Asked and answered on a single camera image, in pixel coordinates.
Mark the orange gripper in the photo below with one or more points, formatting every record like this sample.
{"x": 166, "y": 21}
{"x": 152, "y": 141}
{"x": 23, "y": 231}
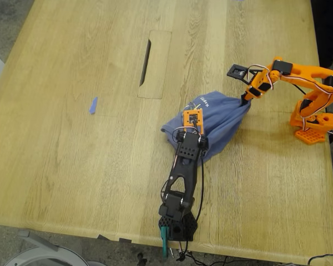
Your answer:
{"x": 250, "y": 93}

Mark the blue printed T-shirt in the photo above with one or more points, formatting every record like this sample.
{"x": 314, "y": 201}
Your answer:
{"x": 224, "y": 116}

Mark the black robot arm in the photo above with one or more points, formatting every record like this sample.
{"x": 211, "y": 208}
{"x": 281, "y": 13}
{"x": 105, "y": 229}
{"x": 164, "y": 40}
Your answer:
{"x": 183, "y": 171}

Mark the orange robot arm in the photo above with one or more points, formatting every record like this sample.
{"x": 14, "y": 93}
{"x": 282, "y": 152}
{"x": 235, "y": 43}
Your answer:
{"x": 308, "y": 73}

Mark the small blue tape piece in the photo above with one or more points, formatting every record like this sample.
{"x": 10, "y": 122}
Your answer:
{"x": 93, "y": 106}

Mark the green table clamp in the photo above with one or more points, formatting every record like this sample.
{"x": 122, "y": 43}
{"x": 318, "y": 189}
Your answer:
{"x": 164, "y": 243}

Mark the grey round chair base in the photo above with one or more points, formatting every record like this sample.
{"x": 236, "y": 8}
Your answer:
{"x": 44, "y": 255}

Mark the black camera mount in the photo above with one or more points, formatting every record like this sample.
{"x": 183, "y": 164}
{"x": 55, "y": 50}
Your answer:
{"x": 236, "y": 72}

